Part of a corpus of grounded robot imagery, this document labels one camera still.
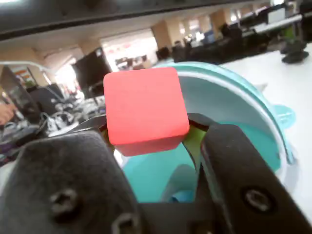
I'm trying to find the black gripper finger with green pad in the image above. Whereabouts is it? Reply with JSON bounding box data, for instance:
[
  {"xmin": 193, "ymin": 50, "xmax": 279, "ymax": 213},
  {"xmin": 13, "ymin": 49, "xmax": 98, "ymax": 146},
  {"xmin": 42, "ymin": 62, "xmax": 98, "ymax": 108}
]
[
  {"xmin": 182, "ymin": 113, "xmax": 312, "ymax": 234},
  {"xmin": 0, "ymin": 116, "xmax": 152, "ymax": 234}
]

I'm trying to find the red lego block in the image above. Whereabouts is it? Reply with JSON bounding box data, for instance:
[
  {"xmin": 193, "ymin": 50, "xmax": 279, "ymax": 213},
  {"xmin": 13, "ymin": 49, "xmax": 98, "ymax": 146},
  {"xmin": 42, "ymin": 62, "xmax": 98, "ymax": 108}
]
[{"xmin": 103, "ymin": 67, "xmax": 190, "ymax": 156}]

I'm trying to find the teal whale-shaped bin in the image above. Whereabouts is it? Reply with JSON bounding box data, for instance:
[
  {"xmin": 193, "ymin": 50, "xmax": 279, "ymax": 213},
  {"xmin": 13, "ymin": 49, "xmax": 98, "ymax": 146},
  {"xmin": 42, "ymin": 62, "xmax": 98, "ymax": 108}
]
[{"xmin": 114, "ymin": 61, "xmax": 297, "ymax": 203}]

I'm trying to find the black display screen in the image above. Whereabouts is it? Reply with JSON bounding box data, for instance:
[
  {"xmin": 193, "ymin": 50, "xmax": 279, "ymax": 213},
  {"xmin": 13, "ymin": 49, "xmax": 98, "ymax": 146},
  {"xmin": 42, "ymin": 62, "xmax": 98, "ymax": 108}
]
[{"xmin": 72, "ymin": 47, "xmax": 113, "ymax": 99}]

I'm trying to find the dark small device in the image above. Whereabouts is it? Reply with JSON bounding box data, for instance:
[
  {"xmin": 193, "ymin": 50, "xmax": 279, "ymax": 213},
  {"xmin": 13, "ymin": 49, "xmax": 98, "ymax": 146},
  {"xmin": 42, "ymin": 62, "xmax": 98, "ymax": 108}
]
[{"xmin": 280, "ymin": 39, "xmax": 310, "ymax": 64}]

